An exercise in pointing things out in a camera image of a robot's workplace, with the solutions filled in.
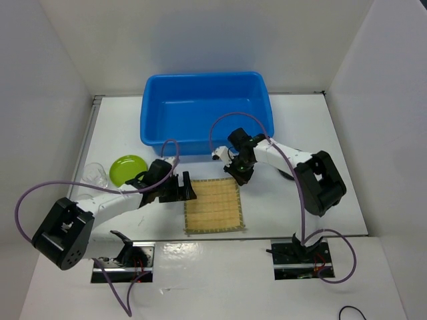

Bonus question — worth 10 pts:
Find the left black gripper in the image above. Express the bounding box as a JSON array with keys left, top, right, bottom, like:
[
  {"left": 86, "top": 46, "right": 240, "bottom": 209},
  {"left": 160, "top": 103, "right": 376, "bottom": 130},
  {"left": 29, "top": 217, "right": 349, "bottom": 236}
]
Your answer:
[{"left": 155, "top": 171, "right": 196, "bottom": 203}]

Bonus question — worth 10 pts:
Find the woven bamboo mat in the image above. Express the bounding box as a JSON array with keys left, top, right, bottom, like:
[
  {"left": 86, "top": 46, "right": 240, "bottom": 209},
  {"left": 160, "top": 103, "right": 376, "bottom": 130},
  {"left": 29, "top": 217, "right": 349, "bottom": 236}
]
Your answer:
[{"left": 184, "top": 178, "right": 246, "bottom": 235}]

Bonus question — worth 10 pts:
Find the green plastic plate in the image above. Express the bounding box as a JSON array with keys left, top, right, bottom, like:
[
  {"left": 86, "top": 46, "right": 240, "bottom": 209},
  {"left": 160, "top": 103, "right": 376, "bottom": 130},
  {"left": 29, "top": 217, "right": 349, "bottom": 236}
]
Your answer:
[{"left": 109, "top": 155, "right": 147, "bottom": 187}]

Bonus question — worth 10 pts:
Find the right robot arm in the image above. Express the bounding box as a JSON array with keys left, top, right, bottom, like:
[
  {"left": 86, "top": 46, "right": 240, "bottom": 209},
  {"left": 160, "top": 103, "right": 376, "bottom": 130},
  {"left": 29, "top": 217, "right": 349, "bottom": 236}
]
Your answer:
[{"left": 211, "top": 128, "right": 347, "bottom": 262}]

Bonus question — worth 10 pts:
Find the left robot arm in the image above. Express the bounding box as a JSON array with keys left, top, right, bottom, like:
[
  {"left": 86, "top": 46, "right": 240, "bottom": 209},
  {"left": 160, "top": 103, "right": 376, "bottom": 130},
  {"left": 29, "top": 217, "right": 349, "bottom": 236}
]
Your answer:
[{"left": 31, "top": 159, "right": 197, "bottom": 271}]

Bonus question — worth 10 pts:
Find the blue plastic bin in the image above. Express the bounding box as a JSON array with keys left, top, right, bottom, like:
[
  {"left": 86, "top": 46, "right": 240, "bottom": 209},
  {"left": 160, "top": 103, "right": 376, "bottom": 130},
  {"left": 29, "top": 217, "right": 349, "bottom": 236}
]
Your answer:
[{"left": 139, "top": 71, "right": 274, "bottom": 156}]

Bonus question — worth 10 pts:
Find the clear glass cup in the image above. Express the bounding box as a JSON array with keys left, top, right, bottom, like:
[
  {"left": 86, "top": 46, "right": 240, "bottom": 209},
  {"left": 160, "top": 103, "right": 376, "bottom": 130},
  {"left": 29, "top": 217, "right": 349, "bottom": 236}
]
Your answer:
[
  {"left": 81, "top": 163, "right": 109, "bottom": 188},
  {"left": 76, "top": 193, "right": 93, "bottom": 202}
]

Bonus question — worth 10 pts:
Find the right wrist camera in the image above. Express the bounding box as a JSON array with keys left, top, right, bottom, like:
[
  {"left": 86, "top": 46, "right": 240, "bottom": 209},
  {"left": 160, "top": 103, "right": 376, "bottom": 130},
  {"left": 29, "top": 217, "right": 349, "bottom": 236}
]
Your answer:
[{"left": 211, "top": 146, "right": 234, "bottom": 166}]

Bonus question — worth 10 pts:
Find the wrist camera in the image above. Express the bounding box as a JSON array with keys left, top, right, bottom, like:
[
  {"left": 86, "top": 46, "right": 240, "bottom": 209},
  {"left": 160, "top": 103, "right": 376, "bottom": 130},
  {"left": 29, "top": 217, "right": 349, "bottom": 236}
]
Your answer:
[
  {"left": 211, "top": 146, "right": 234, "bottom": 166},
  {"left": 162, "top": 156, "right": 179, "bottom": 167}
]

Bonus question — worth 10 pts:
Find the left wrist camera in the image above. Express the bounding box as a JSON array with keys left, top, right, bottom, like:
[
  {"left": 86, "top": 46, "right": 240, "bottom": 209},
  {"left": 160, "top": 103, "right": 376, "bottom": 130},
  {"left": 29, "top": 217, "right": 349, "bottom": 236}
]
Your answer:
[{"left": 162, "top": 156, "right": 179, "bottom": 167}]

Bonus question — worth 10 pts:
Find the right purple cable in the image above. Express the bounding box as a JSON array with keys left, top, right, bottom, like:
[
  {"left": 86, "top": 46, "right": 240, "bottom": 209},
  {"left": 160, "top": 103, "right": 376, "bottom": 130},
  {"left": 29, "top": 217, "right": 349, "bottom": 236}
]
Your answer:
[{"left": 209, "top": 112, "right": 357, "bottom": 284}]

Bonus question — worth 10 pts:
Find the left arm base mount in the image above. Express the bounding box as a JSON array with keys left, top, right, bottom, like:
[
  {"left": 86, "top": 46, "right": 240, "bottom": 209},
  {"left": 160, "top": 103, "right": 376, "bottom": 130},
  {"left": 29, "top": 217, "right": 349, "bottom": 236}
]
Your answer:
[{"left": 97, "top": 242, "right": 155, "bottom": 283}]

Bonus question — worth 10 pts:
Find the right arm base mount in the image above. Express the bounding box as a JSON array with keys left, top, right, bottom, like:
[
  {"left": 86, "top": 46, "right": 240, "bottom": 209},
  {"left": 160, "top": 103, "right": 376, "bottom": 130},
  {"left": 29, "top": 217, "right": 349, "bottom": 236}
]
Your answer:
[{"left": 266, "top": 239, "right": 335, "bottom": 280}]

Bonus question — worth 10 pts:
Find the black cable loop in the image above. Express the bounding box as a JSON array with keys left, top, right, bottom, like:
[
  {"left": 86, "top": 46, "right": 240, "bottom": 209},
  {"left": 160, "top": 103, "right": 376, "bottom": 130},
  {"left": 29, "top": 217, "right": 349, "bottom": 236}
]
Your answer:
[{"left": 338, "top": 305, "right": 368, "bottom": 320}]

